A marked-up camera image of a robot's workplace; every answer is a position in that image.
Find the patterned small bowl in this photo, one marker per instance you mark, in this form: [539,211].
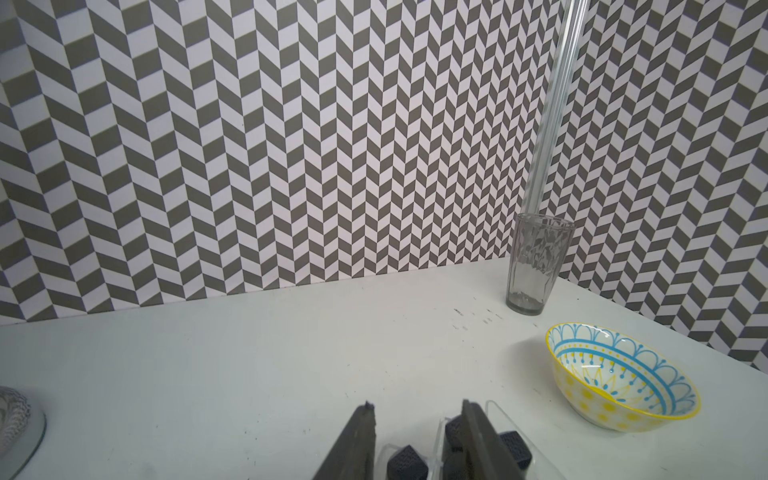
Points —
[617,382]

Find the clear plastic lipstick organizer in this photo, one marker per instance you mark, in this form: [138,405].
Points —
[446,460]

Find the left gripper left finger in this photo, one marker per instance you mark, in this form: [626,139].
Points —
[352,455]

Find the black square lipstick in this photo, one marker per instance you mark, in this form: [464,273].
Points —
[518,449]

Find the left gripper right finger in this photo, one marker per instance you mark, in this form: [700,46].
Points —
[486,456]

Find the aluminium corner post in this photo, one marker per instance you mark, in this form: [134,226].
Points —
[554,104]

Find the grey translucent cup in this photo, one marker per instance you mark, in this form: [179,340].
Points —
[538,249]

